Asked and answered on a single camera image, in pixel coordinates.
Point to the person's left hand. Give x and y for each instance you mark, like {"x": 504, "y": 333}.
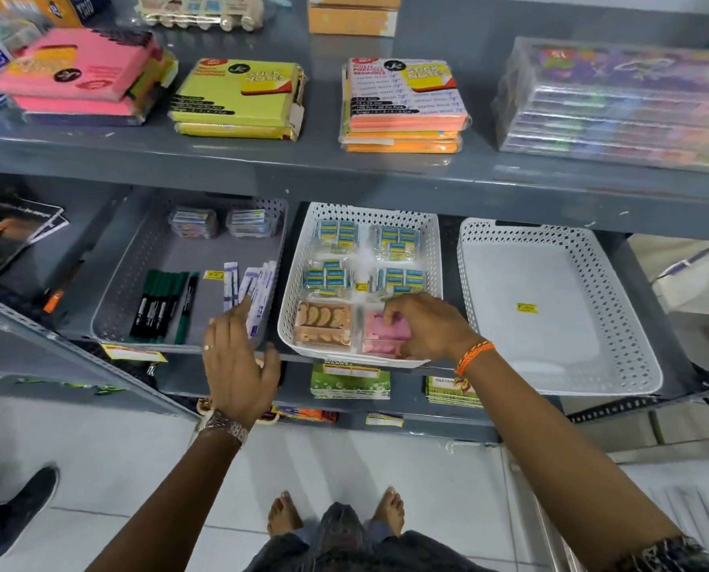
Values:
{"x": 235, "y": 375}

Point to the small clear plastic pack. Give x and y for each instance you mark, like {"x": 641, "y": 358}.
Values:
{"x": 192, "y": 222}
{"x": 248, "y": 222}

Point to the stack of green packets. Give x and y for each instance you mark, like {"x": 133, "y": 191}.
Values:
{"x": 450, "y": 394}

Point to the pink sticky note pack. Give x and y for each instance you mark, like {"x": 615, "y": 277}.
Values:
{"x": 74, "y": 107}
{"x": 86, "y": 62}

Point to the orange and blue box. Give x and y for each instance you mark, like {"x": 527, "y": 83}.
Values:
{"x": 26, "y": 4}

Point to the person's right fingers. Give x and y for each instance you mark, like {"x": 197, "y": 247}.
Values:
{"x": 399, "y": 306}

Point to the silver wristwatch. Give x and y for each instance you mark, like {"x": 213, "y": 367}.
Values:
{"x": 226, "y": 425}

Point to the empty white perforated basket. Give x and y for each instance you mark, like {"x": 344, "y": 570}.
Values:
{"x": 545, "y": 351}

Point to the person's right foot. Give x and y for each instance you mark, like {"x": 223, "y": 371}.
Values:
{"x": 389, "y": 511}

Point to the yellow shelf price label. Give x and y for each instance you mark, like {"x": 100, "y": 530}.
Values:
{"x": 134, "y": 353}
{"x": 384, "y": 419}

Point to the stack of clear colour pen packs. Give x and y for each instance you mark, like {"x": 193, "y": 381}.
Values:
{"x": 623, "y": 107}

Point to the clear tray pack of erasers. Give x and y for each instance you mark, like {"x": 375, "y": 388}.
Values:
{"x": 199, "y": 10}

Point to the grey perforated plastic basket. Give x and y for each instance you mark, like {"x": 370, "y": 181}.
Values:
{"x": 169, "y": 256}

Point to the person's dark patterned clothing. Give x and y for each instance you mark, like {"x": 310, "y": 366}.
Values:
{"x": 354, "y": 548}

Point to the person's right forearm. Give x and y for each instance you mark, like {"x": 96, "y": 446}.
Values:
{"x": 557, "y": 458}

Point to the person's right hand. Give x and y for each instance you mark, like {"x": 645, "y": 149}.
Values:
{"x": 438, "y": 330}

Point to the person's left foot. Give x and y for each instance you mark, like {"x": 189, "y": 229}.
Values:
{"x": 283, "y": 515}

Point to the clear box of pink erasers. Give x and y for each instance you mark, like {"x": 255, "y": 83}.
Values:
{"x": 381, "y": 339}

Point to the orange colourful packet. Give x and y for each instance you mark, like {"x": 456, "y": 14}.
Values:
{"x": 307, "y": 415}

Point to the green marker pen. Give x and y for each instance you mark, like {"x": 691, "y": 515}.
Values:
{"x": 158, "y": 306}
{"x": 144, "y": 303}
{"x": 171, "y": 303}

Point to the white ribbed panel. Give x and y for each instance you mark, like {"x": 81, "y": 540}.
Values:
{"x": 682, "y": 506}

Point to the orange sticky note pack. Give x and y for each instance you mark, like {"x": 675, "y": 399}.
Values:
{"x": 402, "y": 144}

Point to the grey metal shelf rack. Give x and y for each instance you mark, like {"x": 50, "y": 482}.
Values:
{"x": 330, "y": 184}

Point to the yellow-green sticky note pack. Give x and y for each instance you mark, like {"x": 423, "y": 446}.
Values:
{"x": 229, "y": 92}
{"x": 235, "y": 132}

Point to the blue eraser pack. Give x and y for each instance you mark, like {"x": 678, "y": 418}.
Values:
{"x": 401, "y": 281}
{"x": 397, "y": 241}
{"x": 336, "y": 235}
{"x": 327, "y": 277}

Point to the white label sticky note pack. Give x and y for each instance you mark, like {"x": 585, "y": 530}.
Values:
{"x": 402, "y": 95}

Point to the person's left forearm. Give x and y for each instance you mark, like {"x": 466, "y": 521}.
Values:
{"x": 181, "y": 500}

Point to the orange pen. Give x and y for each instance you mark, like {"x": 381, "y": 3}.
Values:
{"x": 52, "y": 302}

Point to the person's foot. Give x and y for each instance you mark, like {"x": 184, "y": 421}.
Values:
{"x": 389, "y": 511}
{"x": 283, "y": 515}

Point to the white basket with erasers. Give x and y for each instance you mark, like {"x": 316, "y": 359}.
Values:
{"x": 298, "y": 273}

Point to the dark glossy magazine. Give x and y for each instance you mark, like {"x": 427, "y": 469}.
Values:
{"x": 9, "y": 229}

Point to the clear box of tan erasers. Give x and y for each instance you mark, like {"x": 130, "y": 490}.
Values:
{"x": 323, "y": 324}

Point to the row of white refill packets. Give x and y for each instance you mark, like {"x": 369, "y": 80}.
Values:
{"x": 262, "y": 285}

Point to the black marker pen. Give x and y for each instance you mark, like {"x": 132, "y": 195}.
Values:
{"x": 187, "y": 306}

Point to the person's left thumb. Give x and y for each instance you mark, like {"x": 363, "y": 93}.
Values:
{"x": 271, "y": 366}

